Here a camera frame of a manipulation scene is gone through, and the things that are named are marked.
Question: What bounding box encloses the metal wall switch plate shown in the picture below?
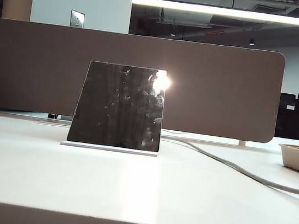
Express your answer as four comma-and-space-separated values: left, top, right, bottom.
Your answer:
68, 9, 87, 29

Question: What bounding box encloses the long ceiling strip light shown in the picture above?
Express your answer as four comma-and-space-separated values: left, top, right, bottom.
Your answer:
131, 0, 299, 27

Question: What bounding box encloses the grey cable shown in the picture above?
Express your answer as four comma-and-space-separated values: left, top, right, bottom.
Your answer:
156, 136, 299, 196

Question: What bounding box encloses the square mirror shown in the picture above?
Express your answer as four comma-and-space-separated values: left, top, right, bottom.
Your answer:
60, 57, 171, 159

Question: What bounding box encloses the brown desk divider panel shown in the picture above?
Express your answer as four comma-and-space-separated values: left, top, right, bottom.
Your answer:
0, 13, 287, 149

